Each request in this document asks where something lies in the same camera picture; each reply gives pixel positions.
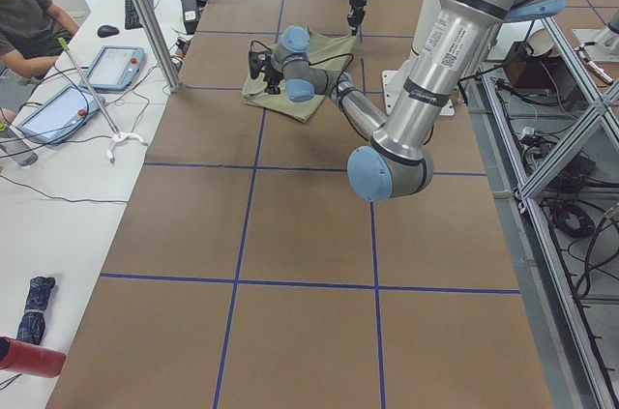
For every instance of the seated person in grey shirt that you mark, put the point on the seated person in grey shirt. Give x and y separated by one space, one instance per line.
30 30

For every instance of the clear water bottle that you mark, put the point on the clear water bottle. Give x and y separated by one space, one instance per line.
15 148

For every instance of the red cylindrical bottle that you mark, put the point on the red cylindrical bottle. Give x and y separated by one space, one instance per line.
30 359

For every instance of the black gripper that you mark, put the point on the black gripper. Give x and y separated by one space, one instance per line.
275 76
358 1

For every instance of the black box under frame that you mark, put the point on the black box under frame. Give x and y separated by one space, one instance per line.
537 65

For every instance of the blue teach pendant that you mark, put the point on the blue teach pendant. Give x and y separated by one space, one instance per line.
115 68
59 117

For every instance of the third grey robot arm base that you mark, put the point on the third grey robot arm base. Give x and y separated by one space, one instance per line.
599 45

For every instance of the near blue teach pendant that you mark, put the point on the near blue teach pendant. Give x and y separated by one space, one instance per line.
59 117

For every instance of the aluminium frame rail structure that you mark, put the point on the aluminium frame rail structure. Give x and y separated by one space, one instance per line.
554 172

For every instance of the long grabber stick tool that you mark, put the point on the long grabber stick tool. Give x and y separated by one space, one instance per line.
118 136

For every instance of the black power adapter with label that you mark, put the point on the black power adapter with label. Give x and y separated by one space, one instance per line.
190 15

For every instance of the black computer mouse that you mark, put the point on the black computer mouse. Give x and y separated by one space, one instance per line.
106 30

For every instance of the olive green long-sleeve shirt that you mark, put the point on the olive green long-sleeve shirt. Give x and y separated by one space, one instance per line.
313 68

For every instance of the aluminium frame post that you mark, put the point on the aluminium frame post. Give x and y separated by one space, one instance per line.
157 42

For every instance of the far blue teach pendant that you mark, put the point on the far blue teach pendant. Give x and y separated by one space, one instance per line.
115 68

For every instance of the folded dark blue umbrella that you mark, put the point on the folded dark blue umbrella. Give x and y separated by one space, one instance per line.
32 324

